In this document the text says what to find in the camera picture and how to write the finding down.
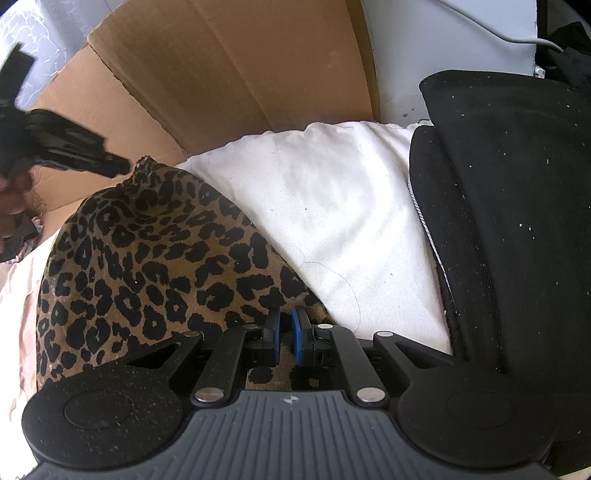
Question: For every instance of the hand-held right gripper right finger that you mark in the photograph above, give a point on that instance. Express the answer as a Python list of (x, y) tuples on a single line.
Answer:
[(298, 332)]

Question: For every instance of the person's left hand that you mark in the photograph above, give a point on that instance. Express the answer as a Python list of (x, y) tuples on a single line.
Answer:
[(11, 203)]

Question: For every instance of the dark cloth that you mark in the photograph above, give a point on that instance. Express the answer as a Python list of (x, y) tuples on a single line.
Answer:
[(568, 27)]

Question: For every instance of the brown cardboard sheet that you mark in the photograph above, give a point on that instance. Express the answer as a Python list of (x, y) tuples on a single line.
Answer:
[(207, 69)]

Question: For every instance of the black folded garment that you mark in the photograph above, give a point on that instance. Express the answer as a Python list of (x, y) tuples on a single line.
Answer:
[(508, 207)]

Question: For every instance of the cream printed bear blanket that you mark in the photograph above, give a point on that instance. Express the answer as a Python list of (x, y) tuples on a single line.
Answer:
[(323, 194)]

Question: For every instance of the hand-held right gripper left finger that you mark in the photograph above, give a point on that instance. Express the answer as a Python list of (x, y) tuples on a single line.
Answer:
[(274, 330)]

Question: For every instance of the leopard print skirt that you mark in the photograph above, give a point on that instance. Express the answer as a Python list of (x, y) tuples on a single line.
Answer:
[(161, 258)]

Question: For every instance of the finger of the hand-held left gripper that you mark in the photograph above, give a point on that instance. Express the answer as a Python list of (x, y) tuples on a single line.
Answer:
[(92, 154)]

